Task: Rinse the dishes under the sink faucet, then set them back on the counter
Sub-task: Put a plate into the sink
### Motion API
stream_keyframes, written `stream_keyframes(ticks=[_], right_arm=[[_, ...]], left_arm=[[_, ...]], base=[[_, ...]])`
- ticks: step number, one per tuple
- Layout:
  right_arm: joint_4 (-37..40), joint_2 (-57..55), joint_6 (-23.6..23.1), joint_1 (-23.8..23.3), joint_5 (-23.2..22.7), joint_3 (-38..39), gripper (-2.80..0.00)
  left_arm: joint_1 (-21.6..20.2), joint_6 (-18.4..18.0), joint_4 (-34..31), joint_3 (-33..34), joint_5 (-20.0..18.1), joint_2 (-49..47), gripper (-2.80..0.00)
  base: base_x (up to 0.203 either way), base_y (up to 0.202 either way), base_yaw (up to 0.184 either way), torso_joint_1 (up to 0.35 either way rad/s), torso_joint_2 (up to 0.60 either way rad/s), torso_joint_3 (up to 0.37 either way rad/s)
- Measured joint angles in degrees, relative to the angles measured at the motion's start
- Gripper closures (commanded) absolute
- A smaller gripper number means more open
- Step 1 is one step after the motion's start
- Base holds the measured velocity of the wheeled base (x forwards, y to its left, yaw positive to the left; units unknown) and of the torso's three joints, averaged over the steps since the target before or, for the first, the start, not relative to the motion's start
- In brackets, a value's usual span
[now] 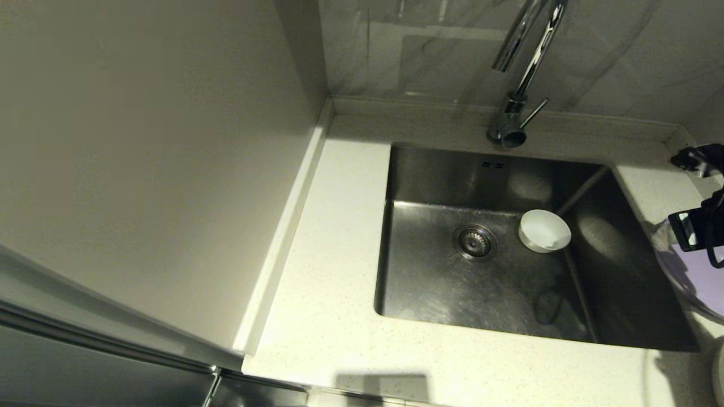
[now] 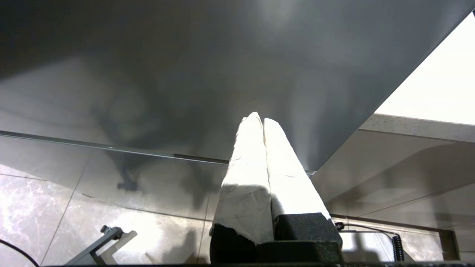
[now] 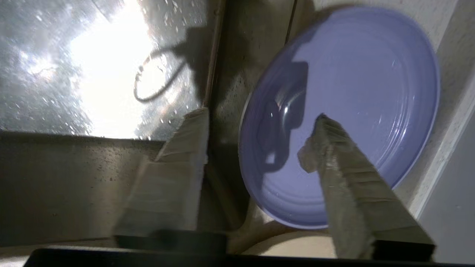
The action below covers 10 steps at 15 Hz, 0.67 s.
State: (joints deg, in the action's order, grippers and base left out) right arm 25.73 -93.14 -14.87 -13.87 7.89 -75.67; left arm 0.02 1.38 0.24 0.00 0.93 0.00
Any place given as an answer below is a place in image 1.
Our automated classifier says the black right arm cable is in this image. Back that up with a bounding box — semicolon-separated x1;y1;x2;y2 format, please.
704;226;724;269

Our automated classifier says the under-counter cabinet front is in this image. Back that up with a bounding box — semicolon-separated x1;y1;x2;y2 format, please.
210;370;311;407

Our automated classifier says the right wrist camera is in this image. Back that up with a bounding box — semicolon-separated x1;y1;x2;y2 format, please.
670;144;724;179

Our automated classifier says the chrome gooseneck faucet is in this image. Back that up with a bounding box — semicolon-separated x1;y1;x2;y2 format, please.
486;0;569;149

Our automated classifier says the stainless steel sink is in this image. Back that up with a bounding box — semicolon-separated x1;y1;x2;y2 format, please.
373;141;701;352

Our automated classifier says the purple plate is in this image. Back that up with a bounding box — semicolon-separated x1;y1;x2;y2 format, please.
653;226;724;318

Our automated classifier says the beige tall cabinet panel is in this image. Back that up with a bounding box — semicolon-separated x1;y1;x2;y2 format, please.
0;0;330;358

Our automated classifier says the grey glossy cabinet door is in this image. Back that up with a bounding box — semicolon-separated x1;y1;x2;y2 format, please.
0;249;245;407

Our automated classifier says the beige plate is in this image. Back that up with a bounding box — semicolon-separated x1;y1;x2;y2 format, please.
714;342;724;407

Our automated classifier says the round metal drain strainer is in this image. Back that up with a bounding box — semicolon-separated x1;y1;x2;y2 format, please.
452;224;498;262

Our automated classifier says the chrome cabinet handle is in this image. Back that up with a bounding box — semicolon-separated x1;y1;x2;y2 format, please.
201;365;222;407

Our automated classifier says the white bowl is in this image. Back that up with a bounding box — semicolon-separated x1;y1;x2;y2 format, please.
519;209;572;254

